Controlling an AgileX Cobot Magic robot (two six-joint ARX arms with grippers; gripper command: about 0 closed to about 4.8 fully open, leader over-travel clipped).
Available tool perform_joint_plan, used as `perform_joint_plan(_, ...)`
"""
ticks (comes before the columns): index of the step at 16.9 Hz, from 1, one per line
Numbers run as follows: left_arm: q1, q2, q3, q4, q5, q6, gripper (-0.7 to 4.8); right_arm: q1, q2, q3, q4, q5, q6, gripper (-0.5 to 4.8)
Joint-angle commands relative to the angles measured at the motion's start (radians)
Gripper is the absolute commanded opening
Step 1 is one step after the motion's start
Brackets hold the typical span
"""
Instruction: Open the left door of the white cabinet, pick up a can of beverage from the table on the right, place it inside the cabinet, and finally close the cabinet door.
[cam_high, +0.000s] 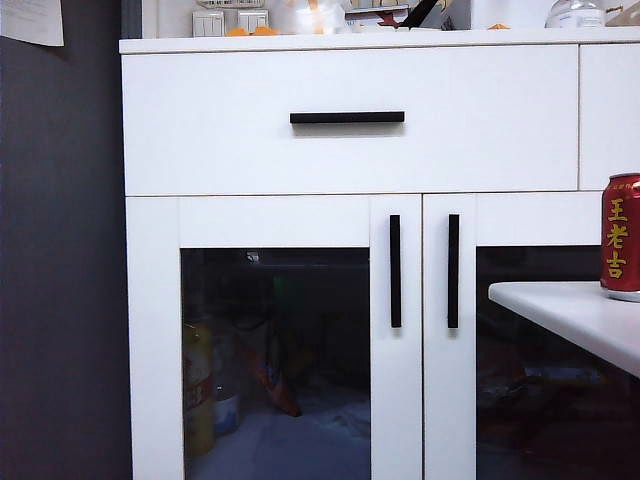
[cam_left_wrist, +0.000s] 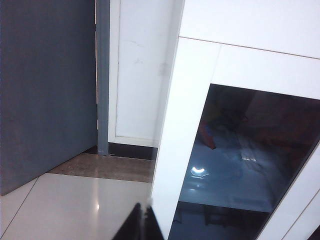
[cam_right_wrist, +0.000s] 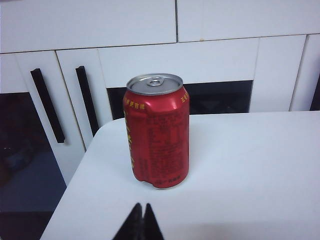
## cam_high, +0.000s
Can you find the white glass cabinet door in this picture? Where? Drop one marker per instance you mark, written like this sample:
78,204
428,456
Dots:
395,400
440,400

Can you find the red beverage can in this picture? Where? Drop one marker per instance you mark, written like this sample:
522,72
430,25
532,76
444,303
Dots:
622,225

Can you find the white cabinet body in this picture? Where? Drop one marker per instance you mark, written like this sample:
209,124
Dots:
350,42

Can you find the orange snack packet blue print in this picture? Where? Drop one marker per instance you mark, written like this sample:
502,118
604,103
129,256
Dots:
285,400

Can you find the clear pump sanitizer bottle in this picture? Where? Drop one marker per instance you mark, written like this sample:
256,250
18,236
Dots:
227,410

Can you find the yellow detergent bottle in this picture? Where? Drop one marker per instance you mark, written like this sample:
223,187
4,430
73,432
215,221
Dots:
197,400

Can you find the dark red snack packet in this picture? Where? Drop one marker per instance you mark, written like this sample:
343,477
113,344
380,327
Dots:
500,372

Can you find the small red object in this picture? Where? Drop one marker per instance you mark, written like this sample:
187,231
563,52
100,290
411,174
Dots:
388,21

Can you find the white printed box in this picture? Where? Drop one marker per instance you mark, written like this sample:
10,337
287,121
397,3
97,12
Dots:
365,12

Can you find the black stick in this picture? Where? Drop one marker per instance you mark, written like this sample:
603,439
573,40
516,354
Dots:
417,15

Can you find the grey printed box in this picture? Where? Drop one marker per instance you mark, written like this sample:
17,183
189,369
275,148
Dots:
455,17

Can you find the small orange piece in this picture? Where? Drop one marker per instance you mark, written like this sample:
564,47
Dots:
498,26

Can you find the clear plastic jar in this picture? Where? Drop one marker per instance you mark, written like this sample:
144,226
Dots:
575,15

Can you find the white paper sheet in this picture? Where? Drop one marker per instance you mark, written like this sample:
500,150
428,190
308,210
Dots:
30,20

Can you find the brown cardboard box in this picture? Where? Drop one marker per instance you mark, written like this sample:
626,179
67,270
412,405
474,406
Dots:
622,17

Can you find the white wall switch panel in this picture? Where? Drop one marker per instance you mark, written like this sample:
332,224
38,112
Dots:
208,24
252,21

